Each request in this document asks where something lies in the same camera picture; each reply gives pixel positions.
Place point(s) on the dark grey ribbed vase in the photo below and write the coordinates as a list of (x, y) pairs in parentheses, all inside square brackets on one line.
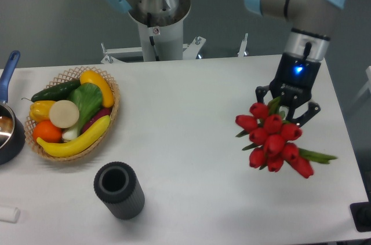
[(117, 186)]

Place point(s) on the black device at edge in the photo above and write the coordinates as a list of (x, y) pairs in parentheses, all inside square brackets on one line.
[(361, 216)]

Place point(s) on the green bok choy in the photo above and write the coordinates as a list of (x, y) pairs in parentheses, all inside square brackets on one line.
[(88, 98)]

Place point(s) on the green cucumber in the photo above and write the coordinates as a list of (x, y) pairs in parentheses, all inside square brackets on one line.
[(56, 92)]

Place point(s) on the yellow banana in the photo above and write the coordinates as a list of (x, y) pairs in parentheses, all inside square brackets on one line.
[(79, 144)]

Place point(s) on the round beige disc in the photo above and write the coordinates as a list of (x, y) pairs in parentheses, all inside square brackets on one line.
[(64, 114)]

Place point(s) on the white metal base frame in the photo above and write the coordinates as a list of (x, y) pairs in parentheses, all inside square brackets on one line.
[(127, 51)]

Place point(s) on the white frame at right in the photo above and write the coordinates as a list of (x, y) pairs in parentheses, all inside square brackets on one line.
[(361, 96)]

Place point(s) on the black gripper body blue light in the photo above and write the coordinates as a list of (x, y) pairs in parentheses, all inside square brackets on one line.
[(294, 80)]

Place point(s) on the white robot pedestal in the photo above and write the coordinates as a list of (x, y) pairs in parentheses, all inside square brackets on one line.
[(161, 43)]

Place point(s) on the yellow bell pepper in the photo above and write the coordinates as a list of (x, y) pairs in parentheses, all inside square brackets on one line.
[(39, 110)]

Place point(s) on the orange fruit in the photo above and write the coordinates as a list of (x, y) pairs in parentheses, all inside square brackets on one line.
[(47, 131)]

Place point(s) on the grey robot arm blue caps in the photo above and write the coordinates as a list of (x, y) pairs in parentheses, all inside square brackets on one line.
[(160, 25)]

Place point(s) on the blue handled saucepan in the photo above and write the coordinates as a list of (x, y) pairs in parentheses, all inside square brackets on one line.
[(12, 130)]

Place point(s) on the white cylinder object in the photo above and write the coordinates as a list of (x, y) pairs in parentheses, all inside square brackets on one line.
[(9, 214)]

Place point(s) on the yellow squash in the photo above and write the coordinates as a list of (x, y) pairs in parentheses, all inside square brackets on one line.
[(95, 78)]

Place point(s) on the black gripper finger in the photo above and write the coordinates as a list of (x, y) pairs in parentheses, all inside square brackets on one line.
[(261, 92), (312, 110)]

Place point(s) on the red tulip bouquet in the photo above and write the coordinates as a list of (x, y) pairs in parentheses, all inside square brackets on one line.
[(272, 138)]

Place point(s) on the purple eggplant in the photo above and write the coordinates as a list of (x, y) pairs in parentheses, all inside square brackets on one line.
[(102, 112)]

